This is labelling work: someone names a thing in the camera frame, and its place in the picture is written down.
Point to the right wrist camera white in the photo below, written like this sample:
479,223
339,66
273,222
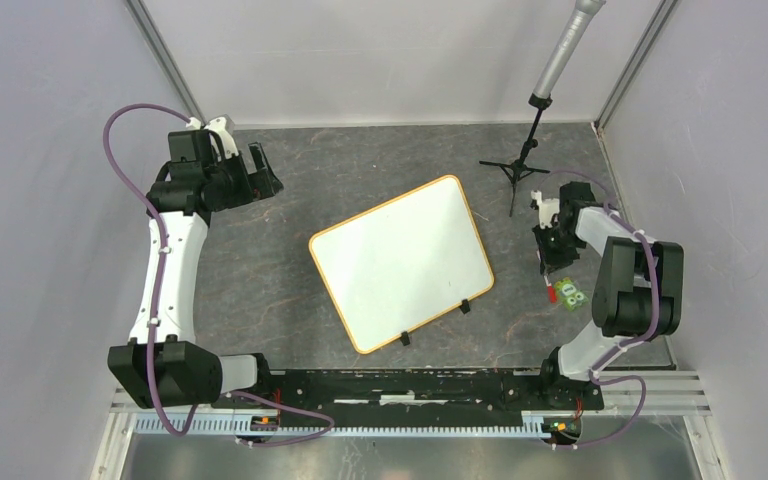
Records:
548,209

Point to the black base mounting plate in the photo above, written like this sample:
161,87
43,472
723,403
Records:
427,398

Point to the aluminium rail with comb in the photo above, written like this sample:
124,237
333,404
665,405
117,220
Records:
671,394

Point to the yellow framed whiteboard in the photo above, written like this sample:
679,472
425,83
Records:
402,264

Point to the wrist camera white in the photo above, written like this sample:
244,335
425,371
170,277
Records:
222,129
548,209

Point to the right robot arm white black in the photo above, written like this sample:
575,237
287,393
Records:
638,291

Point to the silver microphone on tripod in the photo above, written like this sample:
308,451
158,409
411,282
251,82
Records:
583,13

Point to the green whiteboard eraser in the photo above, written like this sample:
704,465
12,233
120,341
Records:
570,295

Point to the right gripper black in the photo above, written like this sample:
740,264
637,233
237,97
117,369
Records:
548,259

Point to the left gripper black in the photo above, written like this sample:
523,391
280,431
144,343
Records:
255,186

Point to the red whiteboard marker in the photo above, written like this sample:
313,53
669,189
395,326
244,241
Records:
552,295

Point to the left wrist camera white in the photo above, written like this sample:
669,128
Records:
222,129

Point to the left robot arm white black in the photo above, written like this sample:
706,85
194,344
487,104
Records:
161,365

